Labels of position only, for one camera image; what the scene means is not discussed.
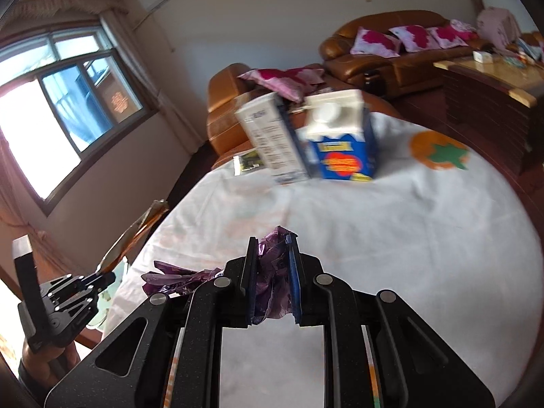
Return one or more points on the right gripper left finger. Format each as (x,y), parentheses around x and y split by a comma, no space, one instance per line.
(167,352)

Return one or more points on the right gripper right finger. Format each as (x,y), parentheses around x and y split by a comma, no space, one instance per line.
(378,352)

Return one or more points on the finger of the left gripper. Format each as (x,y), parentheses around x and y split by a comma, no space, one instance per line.
(99,281)

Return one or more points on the purple foil wrapper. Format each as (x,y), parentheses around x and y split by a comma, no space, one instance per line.
(272,296)

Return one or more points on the beige orange paper wrapper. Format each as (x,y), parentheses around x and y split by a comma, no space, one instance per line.
(131,236)

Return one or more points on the teal cartoon trash bin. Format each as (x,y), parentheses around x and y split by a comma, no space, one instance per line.
(106,297)

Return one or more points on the person left hand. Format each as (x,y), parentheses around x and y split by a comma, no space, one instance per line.
(34,371)

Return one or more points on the white orange-print tablecloth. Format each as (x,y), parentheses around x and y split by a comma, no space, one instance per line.
(457,245)

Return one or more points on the brown leather chaise sofa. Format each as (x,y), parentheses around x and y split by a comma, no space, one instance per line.
(227,93)

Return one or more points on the seaweed snack packet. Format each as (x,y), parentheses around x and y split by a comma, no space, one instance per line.
(246,162)

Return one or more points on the tall white milk carton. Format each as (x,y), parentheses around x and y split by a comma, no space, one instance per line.
(266,122)

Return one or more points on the pink right curtain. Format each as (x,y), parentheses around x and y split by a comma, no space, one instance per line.
(116,27)

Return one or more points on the wooden coffee table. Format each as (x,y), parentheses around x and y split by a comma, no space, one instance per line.
(501,102)

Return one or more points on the pink pillow on chaise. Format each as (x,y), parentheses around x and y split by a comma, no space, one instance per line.
(292,84)

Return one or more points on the brown leather back sofa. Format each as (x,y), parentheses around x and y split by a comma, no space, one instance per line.
(404,73)

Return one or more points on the pink white pillow left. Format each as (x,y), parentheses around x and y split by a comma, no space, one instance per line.
(375,43)

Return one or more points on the pink white pillow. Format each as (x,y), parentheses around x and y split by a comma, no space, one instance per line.
(375,43)
(453,34)
(415,38)

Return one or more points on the white box on coffee table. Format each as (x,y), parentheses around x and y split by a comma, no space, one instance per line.
(482,57)

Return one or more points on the pink white pillow middle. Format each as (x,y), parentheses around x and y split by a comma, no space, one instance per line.
(415,38)

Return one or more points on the pink white pillow right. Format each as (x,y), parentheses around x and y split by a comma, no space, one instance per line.
(453,34)

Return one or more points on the pink garment on chair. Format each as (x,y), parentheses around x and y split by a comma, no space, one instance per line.
(498,26)

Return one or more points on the window with dark frame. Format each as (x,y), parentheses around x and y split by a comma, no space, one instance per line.
(66,99)

